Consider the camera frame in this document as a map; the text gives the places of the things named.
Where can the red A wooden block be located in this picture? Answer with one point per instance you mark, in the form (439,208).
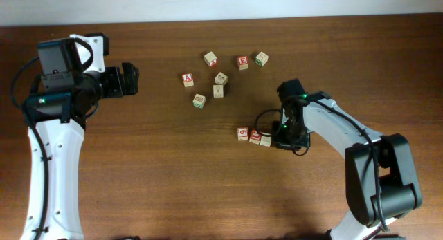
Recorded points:
(187,79)

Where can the red 9 wooden block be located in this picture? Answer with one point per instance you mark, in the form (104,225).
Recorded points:
(242,133)

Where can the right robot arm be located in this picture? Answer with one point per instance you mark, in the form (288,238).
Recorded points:
(381,183)

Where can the green bottom wooden block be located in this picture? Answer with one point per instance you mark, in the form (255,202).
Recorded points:
(199,101)

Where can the green sided wooden block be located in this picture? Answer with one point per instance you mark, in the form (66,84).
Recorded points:
(261,59)

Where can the ice cream wooden block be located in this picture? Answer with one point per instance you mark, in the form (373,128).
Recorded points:
(218,91)

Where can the red E wooden block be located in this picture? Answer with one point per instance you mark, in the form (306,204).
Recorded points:
(242,63)

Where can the wooden block top left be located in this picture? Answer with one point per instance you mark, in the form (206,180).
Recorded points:
(210,59)

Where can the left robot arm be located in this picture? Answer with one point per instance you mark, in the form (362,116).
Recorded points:
(62,98)

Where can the Z wooden block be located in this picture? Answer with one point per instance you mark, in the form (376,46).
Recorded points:
(266,141)

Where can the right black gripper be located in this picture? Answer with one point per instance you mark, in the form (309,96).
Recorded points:
(288,140)

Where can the red U wooden block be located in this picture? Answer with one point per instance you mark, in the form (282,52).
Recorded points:
(255,137)

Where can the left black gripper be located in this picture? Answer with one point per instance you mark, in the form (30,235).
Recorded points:
(117,88)

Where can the plain picture wooden block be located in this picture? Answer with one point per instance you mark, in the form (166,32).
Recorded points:
(221,79)

